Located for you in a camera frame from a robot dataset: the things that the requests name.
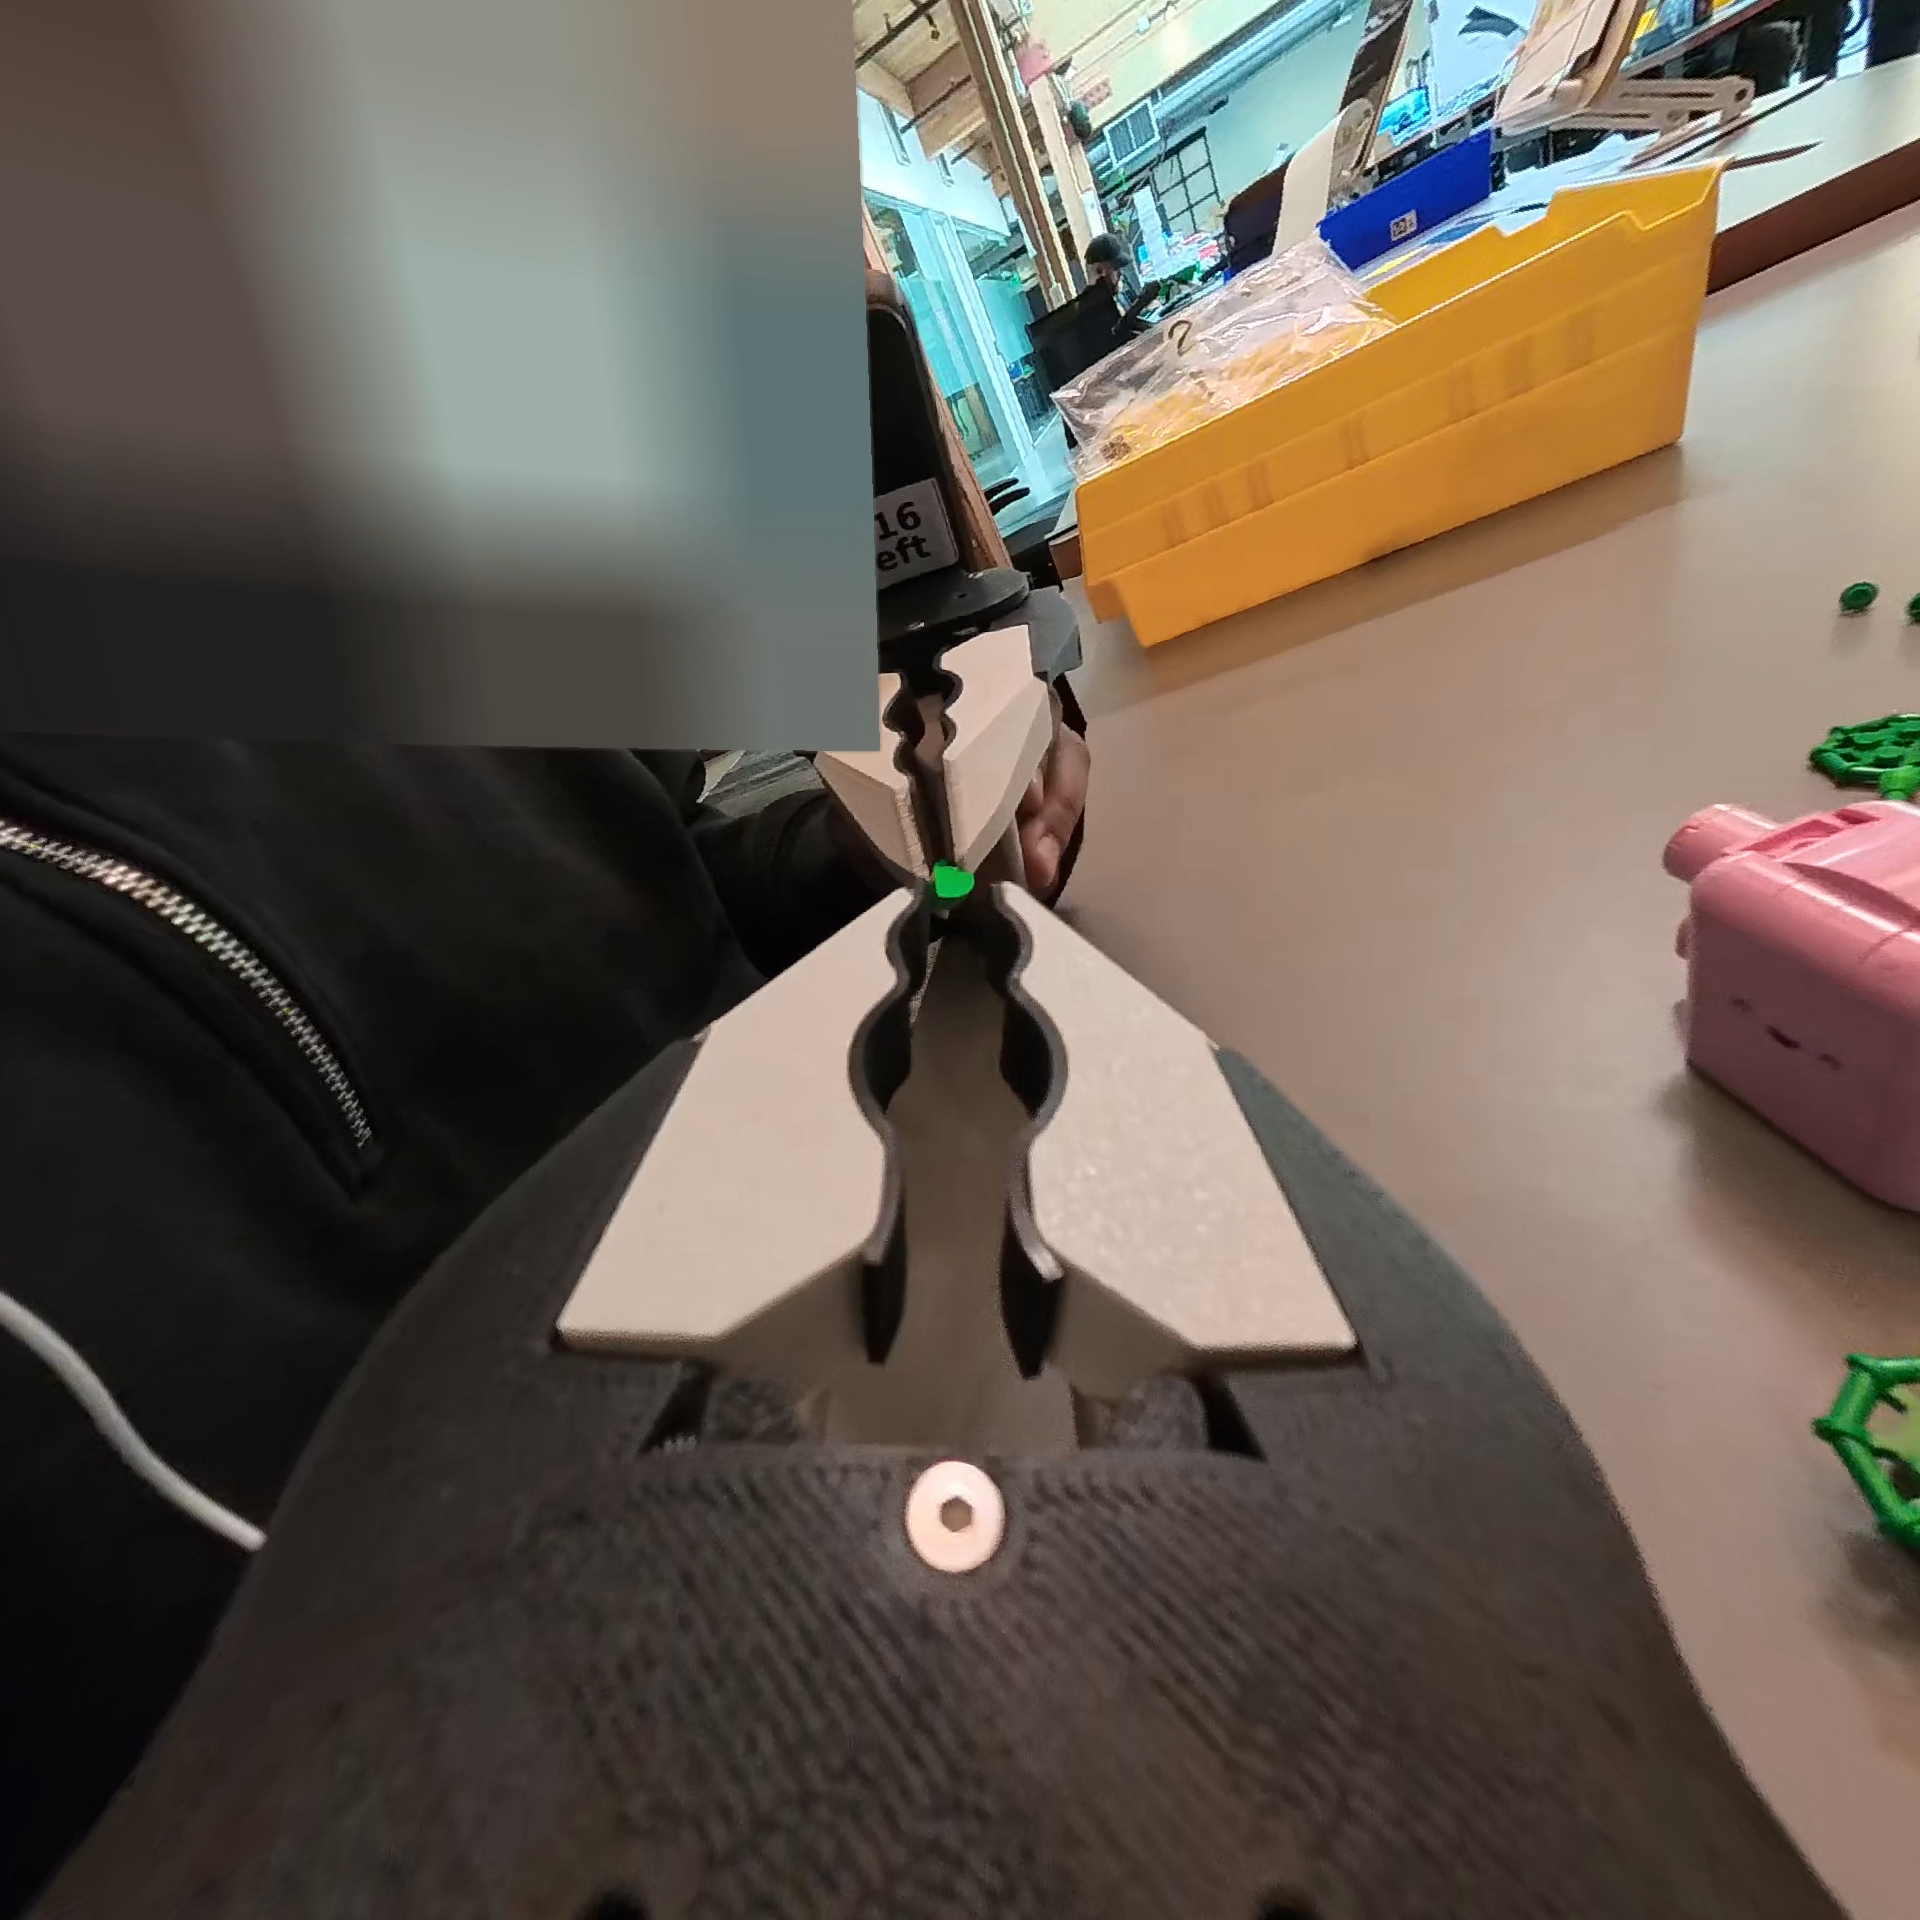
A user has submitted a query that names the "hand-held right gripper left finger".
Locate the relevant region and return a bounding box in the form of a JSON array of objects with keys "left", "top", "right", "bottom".
[{"left": 554, "top": 885, "right": 944, "bottom": 1444}]

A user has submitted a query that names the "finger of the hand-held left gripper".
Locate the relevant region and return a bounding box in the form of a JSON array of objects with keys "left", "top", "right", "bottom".
[
  {"left": 814, "top": 747, "right": 933, "bottom": 885},
  {"left": 919, "top": 634, "right": 1062, "bottom": 890}
]

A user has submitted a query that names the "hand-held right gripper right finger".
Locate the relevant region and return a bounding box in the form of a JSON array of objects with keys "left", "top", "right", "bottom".
[{"left": 960, "top": 885, "right": 1359, "bottom": 1448}]

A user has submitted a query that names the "person's left forearm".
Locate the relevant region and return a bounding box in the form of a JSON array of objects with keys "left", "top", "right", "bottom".
[{"left": 660, "top": 747, "right": 917, "bottom": 991}]

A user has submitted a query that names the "person's left hand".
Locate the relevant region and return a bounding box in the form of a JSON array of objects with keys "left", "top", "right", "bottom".
[{"left": 1007, "top": 719, "right": 1094, "bottom": 912}]

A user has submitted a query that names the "clear plastic bag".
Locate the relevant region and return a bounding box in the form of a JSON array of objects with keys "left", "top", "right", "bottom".
[{"left": 1048, "top": 240, "right": 1396, "bottom": 467}]

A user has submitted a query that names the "yellow storage bin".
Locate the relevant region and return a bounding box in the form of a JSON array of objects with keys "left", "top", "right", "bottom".
[{"left": 1072, "top": 157, "right": 1724, "bottom": 648}]

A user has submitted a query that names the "person's black jacket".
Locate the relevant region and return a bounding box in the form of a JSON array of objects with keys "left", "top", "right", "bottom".
[{"left": 0, "top": 735, "right": 840, "bottom": 1920}]

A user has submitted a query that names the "blue storage bin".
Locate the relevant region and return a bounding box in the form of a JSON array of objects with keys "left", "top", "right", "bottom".
[{"left": 1319, "top": 128, "right": 1504, "bottom": 274}]

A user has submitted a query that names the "pink brick-built toy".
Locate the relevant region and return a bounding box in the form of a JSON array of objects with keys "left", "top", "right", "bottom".
[{"left": 1662, "top": 799, "right": 1920, "bottom": 1208}]

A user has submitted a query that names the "small toy tree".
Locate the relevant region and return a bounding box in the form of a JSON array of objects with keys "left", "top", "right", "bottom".
[{"left": 1809, "top": 1352, "right": 1920, "bottom": 1556}]

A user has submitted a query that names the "green stem with web disc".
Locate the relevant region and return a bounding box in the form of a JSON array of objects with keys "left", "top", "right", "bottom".
[{"left": 1808, "top": 711, "right": 1920, "bottom": 799}]

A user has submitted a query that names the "thin white cable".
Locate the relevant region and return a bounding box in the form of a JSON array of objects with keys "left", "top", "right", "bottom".
[{"left": 0, "top": 1288, "right": 269, "bottom": 1552}]

